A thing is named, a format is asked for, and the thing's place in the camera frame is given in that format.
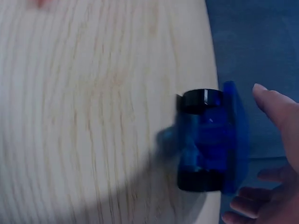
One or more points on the person's right hand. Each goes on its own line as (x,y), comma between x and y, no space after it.
(289,163)

